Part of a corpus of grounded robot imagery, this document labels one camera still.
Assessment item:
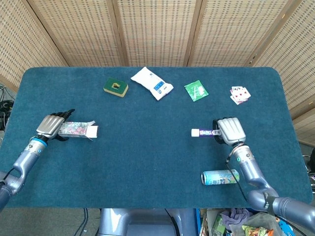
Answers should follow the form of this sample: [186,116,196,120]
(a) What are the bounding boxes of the purple cloth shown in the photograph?
[220,208,252,232]

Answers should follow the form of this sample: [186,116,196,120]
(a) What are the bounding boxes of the light blue drink can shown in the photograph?
[201,169,240,186]

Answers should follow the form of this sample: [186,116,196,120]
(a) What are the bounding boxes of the white wet wipes pack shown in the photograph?
[130,66,174,101]

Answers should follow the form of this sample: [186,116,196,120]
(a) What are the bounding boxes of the grey-blue robot torso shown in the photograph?
[97,208,200,236]

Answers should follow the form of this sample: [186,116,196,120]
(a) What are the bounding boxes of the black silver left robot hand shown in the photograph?
[36,109,76,142]

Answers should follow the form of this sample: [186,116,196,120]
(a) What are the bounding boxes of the black cable bundle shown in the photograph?
[0,83,15,133]

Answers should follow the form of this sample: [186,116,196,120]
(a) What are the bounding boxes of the purple toothpaste tube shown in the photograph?
[190,128,221,138]

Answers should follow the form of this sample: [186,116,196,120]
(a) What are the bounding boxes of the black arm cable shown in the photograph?
[225,152,249,204]
[0,167,16,184]

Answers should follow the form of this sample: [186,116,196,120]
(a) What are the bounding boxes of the black floor cables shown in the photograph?
[73,208,89,236]

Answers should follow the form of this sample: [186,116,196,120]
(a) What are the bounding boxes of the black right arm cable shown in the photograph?
[225,152,249,204]

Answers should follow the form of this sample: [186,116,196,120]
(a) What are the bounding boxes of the blue felt table cover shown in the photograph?
[0,66,314,209]

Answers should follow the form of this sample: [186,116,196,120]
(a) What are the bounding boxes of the bamboo screen panel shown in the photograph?
[183,0,300,67]
[112,0,204,67]
[0,0,68,87]
[246,0,315,146]
[21,0,127,67]

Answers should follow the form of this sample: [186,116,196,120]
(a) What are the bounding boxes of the fanned playing cards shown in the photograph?
[229,86,252,106]

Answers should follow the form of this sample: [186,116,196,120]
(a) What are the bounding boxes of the floral toothpaste carton box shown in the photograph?
[58,119,99,142]

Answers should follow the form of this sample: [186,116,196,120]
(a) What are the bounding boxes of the green sachet packet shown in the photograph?
[184,80,209,102]

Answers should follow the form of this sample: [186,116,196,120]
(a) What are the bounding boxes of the green snack packet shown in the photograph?
[211,213,227,236]

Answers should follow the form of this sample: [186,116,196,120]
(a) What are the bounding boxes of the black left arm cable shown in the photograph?
[0,167,16,184]

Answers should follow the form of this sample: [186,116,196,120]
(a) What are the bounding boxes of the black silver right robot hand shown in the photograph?
[213,117,247,146]

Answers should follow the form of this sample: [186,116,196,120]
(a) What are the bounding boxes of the blue plastic package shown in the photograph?
[277,218,295,236]

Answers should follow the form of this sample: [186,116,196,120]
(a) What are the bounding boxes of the green yellow sponge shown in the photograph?
[103,77,129,97]

